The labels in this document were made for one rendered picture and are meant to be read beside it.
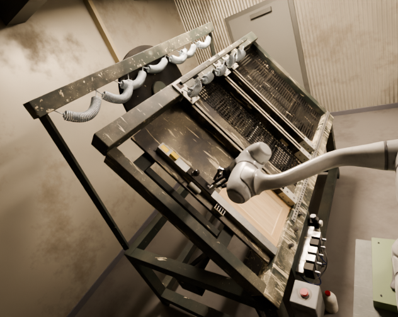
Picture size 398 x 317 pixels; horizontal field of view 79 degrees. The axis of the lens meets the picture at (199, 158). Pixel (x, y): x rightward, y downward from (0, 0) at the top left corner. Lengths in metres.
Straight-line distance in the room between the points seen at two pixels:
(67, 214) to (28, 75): 1.57
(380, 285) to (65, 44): 3.59
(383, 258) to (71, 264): 2.97
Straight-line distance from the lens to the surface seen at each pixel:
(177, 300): 2.63
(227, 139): 1.69
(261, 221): 1.65
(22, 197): 3.06
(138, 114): 1.44
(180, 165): 1.43
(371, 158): 0.99
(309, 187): 2.10
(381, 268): 1.66
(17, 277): 3.21
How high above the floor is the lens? 2.18
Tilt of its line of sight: 26 degrees down
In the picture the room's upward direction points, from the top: 24 degrees counter-clockwise
